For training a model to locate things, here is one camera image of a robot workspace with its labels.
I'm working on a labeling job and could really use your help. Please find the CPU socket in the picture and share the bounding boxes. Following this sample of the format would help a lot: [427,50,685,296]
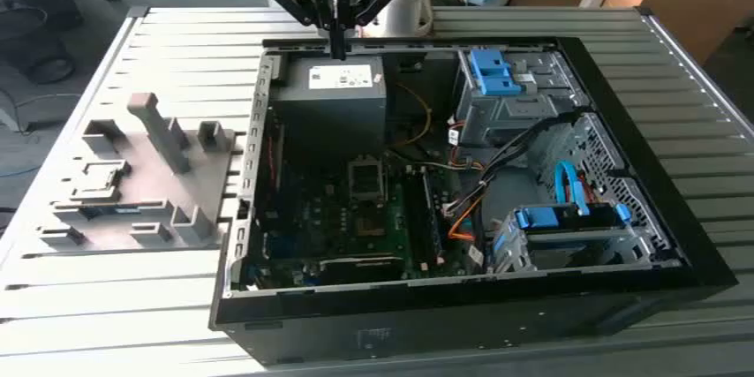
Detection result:
[351,211,389,238]

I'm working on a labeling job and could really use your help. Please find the grey power supply unit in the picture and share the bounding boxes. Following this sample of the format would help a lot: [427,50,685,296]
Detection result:
[270,57,390,148]

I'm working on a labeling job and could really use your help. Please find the blue plastic drive carrier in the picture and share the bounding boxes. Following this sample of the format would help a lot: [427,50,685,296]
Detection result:
[470,49,519,96]

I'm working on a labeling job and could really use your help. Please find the grey metal drive cage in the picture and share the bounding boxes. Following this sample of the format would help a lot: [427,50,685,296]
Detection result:
[457,48,590,147]

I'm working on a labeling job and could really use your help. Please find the metal socket cover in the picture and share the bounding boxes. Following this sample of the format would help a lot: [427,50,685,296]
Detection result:
[346,154,390,202]

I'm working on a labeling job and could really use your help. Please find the black RAM slot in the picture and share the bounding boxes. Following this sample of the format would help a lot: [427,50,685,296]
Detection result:
[419,166,443,265]
[413,166,437,266]
[427,166,450,264]
[405,166,427,267]

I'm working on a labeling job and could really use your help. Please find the green motherboard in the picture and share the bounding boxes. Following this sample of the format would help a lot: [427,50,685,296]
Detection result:
[256,151,467,285]

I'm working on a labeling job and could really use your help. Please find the grey parts rack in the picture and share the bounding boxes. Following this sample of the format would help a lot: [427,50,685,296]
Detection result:
[35,92,248,251]

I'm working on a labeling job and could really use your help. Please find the RAM stick with blue label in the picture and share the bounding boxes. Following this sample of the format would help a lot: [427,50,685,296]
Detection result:
[75,204,140,219]

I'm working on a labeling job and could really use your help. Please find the blue expansion slot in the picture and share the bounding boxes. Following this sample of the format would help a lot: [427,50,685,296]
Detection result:
[263,233,299,261]

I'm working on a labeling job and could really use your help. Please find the black graphics card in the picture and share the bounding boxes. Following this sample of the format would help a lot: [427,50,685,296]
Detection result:
[316,254,407,286]

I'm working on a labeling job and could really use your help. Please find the grey metal disk bay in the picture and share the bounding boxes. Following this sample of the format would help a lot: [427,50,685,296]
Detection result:
[487,204,655,273]

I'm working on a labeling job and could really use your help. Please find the black open PC case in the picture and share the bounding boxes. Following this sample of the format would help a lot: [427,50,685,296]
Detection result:
[206,34,741,367]

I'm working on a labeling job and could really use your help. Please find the thin yellow wire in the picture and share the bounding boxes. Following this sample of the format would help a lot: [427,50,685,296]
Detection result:
[391,83,437,147]

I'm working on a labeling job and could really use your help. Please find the thin red wire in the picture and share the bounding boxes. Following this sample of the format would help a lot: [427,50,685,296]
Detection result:
[267,133,283,191]

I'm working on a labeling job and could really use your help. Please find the yellow red wire bundle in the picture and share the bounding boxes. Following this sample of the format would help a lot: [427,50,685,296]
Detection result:
[447,147,486,173]

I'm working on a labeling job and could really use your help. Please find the black wire bundle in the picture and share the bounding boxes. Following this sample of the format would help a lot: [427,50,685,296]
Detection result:
[447,111,582,217]

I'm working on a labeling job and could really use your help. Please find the blue SATA wire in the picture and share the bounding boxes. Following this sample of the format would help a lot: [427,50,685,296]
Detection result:
[553,159,590,217]

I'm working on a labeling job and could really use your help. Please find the orange wire bundle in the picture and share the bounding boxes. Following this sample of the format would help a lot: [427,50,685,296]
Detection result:
[447,213,479,244]

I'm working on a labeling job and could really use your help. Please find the blue floor cable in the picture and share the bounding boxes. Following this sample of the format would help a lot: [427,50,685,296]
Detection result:
[0,163,46,178]

